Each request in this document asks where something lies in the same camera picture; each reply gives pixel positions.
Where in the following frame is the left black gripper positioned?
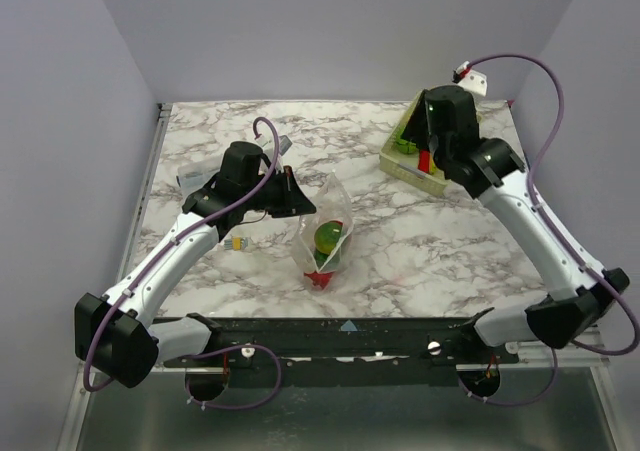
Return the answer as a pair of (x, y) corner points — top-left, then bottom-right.
(242, 165), (317, 219)

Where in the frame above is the green toy bell pepper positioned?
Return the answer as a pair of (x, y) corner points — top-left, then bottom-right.
(314, 220), (343, 255)

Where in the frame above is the clear zip top bag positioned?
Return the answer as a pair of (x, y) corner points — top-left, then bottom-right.
(291, 174), (354, 290)

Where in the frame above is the red toy bell pepper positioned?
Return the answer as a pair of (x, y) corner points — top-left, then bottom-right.
(304, 272), (334, 290)

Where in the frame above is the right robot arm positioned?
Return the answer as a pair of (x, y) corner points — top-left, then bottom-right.
(403, 85), (629, 363)

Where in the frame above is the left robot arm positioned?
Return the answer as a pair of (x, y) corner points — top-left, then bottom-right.
(74, 141), (316, 388)

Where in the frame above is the red toy chili pepper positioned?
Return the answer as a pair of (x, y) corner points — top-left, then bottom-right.
(417, 150), (433, 174)

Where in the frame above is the cream plastic basket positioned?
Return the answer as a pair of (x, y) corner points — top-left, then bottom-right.
(379, 104), (449, 197)

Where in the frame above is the clear plastic screw box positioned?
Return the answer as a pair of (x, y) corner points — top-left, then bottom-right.
(176, 157), (221, 199)

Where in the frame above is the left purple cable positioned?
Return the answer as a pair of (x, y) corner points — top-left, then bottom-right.
(82, 117), (282, 393)

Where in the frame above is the purple cable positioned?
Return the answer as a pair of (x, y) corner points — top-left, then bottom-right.
(82, 117), (282, 393)
(457, 53), (640, 407)

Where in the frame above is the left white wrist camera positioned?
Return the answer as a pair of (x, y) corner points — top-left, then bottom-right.
(254, 133), (294, 157)

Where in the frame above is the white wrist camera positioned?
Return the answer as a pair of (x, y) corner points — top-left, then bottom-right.
(254, 133), (294, 157)
(452, 61), (488, 97)

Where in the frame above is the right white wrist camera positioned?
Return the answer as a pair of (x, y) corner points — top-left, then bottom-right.
(452, 61), (488, 97)

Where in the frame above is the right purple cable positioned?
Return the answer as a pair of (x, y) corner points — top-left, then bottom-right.
(457, 53), (640, 407)

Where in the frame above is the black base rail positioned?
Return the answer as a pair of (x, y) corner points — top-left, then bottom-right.
(164, 318), (519, 388)

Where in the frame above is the aluminium frame rail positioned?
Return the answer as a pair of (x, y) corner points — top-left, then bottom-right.
(517, 326), (610, 368)

